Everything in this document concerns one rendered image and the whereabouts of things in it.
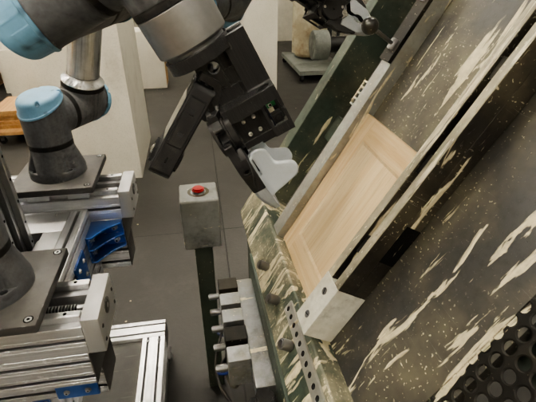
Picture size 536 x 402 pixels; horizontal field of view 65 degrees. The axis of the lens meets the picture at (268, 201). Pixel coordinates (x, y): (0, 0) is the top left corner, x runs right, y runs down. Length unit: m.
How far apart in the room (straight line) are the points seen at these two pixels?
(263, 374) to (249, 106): 0.74
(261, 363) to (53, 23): 0.85
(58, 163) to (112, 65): 2.08
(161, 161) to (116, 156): 3.06
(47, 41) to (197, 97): 0.15
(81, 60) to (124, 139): 2.21
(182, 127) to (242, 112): 0.07
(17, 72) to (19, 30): 4.87
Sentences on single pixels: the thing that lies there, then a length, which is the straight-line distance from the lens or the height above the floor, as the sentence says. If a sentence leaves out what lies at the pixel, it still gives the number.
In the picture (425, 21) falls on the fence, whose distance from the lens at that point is 1.09.
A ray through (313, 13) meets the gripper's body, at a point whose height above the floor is 1.47.
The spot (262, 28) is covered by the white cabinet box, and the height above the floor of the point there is 0.90.
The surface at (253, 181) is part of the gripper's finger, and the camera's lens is 0.46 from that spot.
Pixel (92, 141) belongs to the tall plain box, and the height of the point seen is 0.34.
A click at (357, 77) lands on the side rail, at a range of 1.32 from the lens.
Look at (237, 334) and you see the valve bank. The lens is 1.09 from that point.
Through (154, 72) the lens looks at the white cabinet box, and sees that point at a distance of 6.03.
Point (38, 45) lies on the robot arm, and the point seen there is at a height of 1.51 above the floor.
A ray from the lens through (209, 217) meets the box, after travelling 1.33.
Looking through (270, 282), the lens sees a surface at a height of 0.85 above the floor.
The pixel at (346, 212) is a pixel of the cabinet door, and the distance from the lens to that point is 0.98.
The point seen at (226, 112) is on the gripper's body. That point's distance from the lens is 0.43.
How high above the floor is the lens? 1.58
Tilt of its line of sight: 31 degrees down
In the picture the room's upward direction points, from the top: straight up
